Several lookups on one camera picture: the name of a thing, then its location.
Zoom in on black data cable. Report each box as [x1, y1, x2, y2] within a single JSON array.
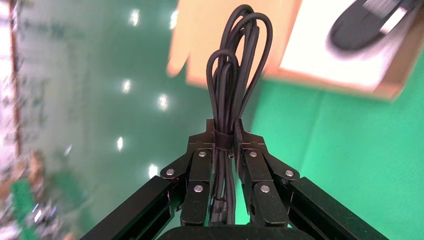
[[205, 3, 274, 227]]

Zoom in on green table cloth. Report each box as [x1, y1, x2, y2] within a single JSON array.
[[231, 49, 424, 240]]

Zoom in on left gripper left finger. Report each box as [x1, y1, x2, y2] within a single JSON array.
[[79, 119, 216, 240]]

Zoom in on brown cardboard box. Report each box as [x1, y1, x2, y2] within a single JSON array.
[[166, 0, 424, 102]]

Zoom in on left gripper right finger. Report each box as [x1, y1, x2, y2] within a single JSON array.
[[234, 119, 390, 240]]

